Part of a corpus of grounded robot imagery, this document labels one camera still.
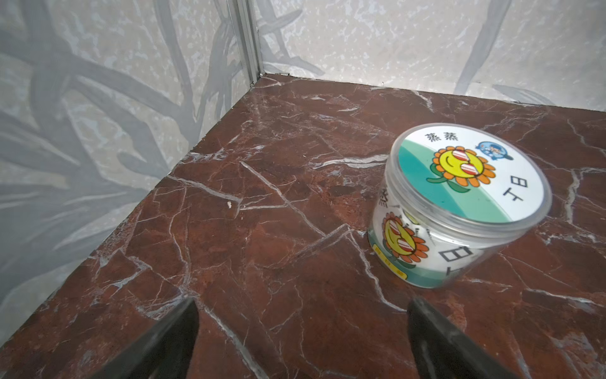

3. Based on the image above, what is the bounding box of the round sunflower label jar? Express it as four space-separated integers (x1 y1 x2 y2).
368 123 552 289

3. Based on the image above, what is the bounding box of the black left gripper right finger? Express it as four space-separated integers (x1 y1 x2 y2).
407 297 517 379

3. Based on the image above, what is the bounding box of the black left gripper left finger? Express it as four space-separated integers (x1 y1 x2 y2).
92 298 199 378

